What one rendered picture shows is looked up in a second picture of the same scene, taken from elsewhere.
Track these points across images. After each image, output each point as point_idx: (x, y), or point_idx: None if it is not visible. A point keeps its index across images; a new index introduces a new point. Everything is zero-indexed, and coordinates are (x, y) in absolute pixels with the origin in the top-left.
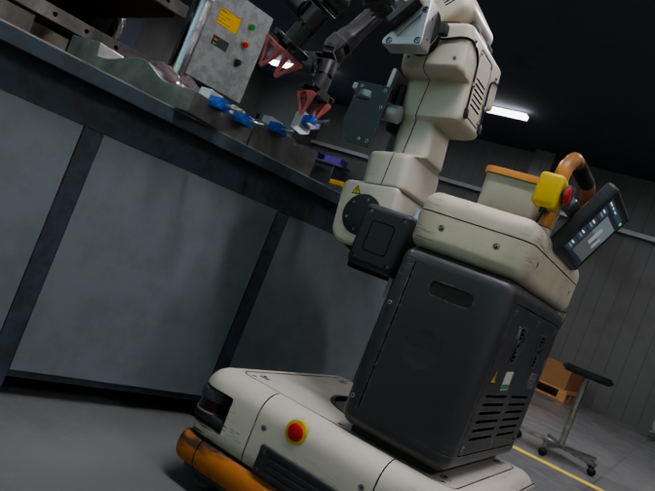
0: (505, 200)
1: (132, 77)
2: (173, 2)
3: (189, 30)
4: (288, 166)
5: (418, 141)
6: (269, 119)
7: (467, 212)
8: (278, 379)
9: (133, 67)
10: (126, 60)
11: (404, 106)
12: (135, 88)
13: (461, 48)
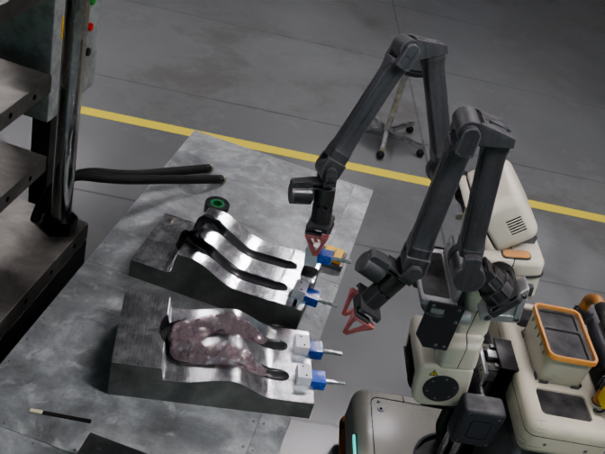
0: (564, 374)
1: (224, 396)
2: (39, 91)
3: (70, 113)
4: (326, 319)
5: (481, 325)
6: (303, 295)
7: (564, 436)
8: None
9: (222, 388)
10: (210, 384)
11: (468, 304)
12: (279, 449)
13: (535, 284)
